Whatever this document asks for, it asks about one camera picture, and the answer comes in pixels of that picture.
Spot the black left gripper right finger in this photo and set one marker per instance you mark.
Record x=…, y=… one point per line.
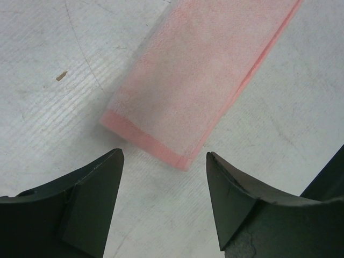
x=254, y=219

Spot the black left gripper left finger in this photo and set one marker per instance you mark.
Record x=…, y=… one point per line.
x=67, y=217

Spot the pink striped towel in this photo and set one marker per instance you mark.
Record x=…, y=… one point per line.
x=191, y=72

